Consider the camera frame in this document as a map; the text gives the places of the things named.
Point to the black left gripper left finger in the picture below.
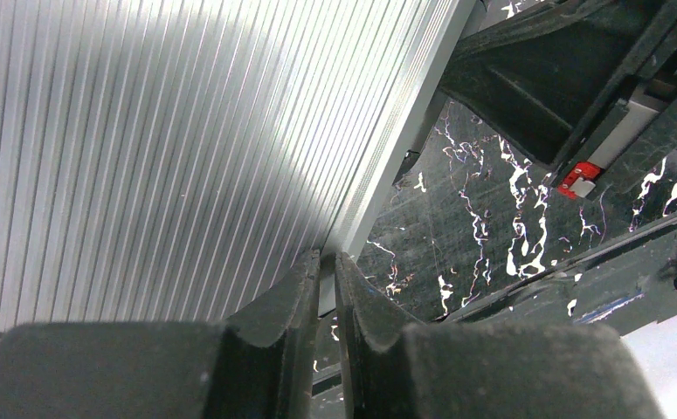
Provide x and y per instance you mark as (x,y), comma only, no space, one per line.
(258,363)

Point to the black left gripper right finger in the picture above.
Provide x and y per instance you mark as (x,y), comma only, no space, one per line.
(396,366)

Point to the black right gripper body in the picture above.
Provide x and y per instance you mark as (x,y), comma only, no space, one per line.
(585,89)

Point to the black poker set case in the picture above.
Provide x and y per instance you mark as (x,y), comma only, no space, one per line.
(169,160)

